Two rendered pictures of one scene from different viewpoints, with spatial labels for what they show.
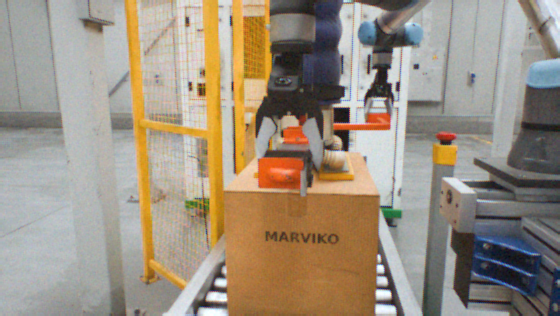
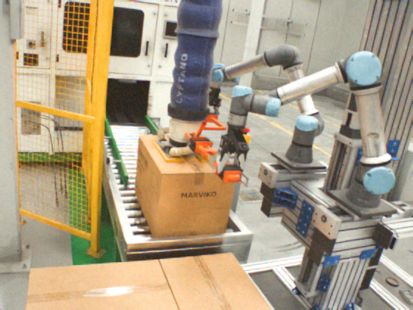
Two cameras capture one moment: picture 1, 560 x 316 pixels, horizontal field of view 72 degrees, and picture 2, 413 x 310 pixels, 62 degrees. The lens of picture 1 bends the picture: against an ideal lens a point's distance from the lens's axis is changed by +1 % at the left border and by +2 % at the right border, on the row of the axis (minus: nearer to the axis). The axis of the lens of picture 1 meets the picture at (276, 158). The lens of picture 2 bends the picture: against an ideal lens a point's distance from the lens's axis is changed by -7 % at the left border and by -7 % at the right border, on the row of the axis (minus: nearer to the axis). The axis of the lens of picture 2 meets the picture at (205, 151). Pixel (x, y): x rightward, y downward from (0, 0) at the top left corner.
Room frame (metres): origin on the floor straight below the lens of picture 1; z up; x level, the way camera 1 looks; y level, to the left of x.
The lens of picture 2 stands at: (-0.51, 0.81, 1.64)
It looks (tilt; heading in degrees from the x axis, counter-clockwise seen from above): 19 degrees down; 329
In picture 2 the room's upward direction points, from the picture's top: 8 degrees clockwise
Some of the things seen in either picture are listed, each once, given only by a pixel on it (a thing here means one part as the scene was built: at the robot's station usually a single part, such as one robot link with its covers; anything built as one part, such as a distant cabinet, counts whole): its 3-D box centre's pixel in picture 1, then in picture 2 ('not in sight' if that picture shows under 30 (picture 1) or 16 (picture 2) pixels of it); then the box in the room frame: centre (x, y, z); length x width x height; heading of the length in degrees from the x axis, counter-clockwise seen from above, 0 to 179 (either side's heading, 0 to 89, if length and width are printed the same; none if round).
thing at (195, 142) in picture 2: (300, 139); (200, 145); (0.99, -0.06, 1.08); 0.10 x 0.08 x 0.06; 82
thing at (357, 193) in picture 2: not in sight; (365, 190); (0.34, -0.53, 1.09); 0.15 x 0.15 x 0.10
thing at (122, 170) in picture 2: not in sight; (108, 142); (2.43, 0.02, 0.60); 1.60 x 0.10 x 0.09; 172
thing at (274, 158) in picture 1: (283, 168); (228, 173); (0.64, -0.01, 1.08); 0.08 x 0.07 x 0.05; 172
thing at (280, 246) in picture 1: (305, 224); (179, 183); (1.24, -0.10, 0.75); 0.60 x 0.40 x 0.40; 172
